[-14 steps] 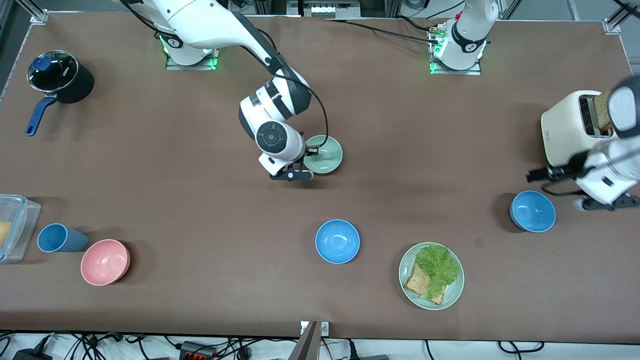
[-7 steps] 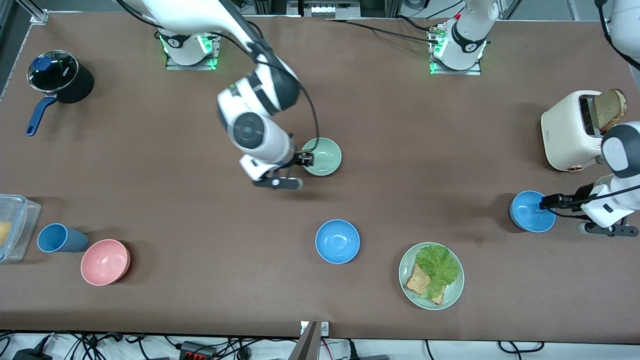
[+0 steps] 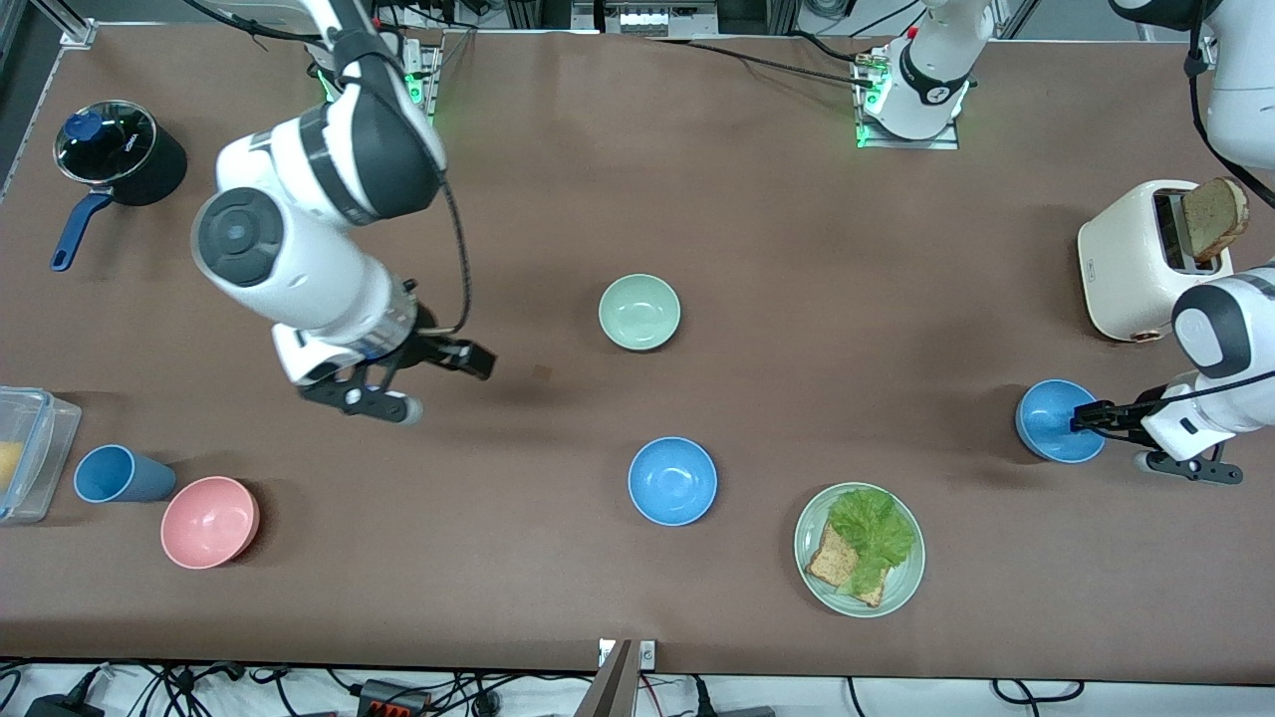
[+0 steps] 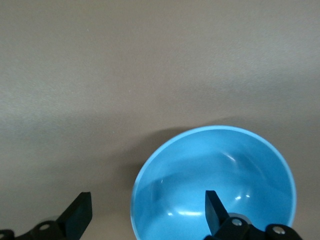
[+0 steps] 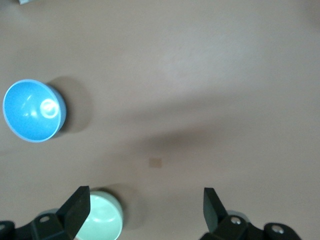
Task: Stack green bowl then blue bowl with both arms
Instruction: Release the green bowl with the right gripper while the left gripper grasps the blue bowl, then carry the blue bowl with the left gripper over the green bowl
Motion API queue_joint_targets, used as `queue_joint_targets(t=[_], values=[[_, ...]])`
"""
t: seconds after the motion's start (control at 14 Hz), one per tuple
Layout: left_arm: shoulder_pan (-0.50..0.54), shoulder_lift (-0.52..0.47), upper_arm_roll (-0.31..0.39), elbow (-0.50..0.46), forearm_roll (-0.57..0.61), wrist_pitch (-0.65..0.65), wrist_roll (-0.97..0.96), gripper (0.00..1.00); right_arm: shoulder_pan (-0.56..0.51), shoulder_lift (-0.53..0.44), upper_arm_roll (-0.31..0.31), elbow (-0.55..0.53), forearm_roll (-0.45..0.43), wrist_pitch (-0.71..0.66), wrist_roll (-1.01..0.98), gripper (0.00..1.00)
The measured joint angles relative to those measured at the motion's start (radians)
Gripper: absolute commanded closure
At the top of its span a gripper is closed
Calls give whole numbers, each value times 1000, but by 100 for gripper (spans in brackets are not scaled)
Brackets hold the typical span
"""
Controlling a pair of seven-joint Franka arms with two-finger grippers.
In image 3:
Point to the black power adapter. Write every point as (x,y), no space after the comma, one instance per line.
(60,707)

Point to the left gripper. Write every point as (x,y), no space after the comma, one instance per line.
(1126,415)

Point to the white metal bracket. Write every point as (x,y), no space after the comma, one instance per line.
(647,654)

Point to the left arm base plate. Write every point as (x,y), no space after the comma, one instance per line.
(946,142)

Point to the grey electronics box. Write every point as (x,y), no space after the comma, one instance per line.
(657,18)

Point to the clear plastic container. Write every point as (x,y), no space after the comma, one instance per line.
(40,448)

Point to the brown toast slice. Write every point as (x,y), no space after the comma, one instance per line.
(1215,214)

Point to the black box red buttons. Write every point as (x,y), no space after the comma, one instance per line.
(393,699)

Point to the green lettuce leaf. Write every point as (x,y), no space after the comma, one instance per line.
(877,533)

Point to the blue bowl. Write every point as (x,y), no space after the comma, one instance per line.
(672,481)
(1046,418)

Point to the green bowl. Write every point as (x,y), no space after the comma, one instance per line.
(639,311)

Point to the green plate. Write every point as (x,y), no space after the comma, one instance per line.
(901,588)

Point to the brown bread slice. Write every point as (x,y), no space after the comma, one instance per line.
(829,563)

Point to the yellow food piece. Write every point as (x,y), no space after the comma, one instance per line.
(8,466)

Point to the glass lid blue knob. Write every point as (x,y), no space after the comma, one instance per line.
(105,139)

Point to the grey metal pole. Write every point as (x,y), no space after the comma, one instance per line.
(610,687)

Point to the cream white toaster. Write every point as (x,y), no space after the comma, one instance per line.
(1126,259)

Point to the pink bowl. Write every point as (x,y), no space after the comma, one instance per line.
(209,523)

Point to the blue cup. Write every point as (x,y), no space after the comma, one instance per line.
(120,476)

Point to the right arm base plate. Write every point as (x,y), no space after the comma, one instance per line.
(428,80)

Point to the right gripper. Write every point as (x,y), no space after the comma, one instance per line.
(434,346)

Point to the aluminium frame profile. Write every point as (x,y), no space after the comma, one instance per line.
(75,32)

